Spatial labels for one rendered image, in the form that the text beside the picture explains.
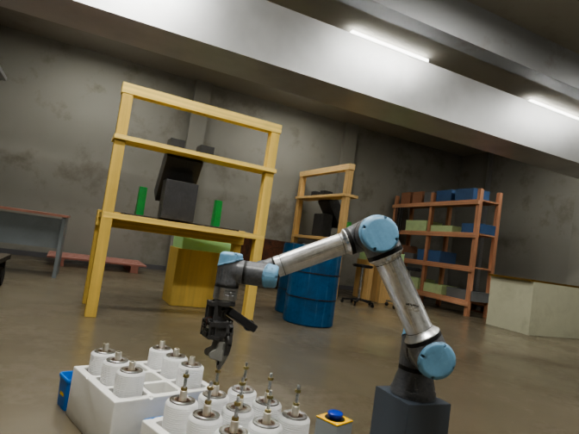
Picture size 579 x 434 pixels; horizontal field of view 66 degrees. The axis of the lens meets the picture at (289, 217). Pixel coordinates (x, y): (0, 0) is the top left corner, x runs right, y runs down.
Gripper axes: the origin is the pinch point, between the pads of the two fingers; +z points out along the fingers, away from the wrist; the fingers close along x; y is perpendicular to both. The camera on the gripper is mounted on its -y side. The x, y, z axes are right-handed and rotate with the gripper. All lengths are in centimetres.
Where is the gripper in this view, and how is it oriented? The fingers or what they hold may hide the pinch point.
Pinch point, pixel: (221, 364)
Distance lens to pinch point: 149.6
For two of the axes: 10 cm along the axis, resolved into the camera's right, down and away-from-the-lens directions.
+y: -8.5, -1.5, -5.0
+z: -1.4, 9.9, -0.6
